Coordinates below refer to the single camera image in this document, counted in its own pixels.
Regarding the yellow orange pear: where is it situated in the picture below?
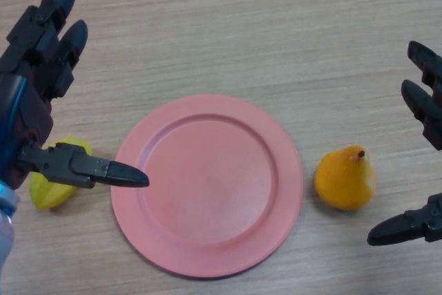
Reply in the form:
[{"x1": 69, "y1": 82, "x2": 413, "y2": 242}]
[{"x1": 314, "y1": 145, "x2": 377, "y2": 211}]

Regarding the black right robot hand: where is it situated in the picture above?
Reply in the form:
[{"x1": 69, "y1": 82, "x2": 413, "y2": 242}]
[{"x1": 366, "y1": 41, "x2": 442, "y2": 247}]

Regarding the pink round plate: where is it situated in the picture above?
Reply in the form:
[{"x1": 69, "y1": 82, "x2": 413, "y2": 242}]
[{"x1": 110, "y1": 93, "x2": 305, "y2": 279}]

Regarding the yellow starfruit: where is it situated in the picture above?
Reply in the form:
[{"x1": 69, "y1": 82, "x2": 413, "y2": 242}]
[{"x1": 29, "y1": 137, "x2": 93, "y2": 211}]

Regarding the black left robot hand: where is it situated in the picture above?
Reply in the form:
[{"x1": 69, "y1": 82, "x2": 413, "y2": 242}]
[{"x1": 0, "y1": 0, "x2": 150, "y2": 191}]

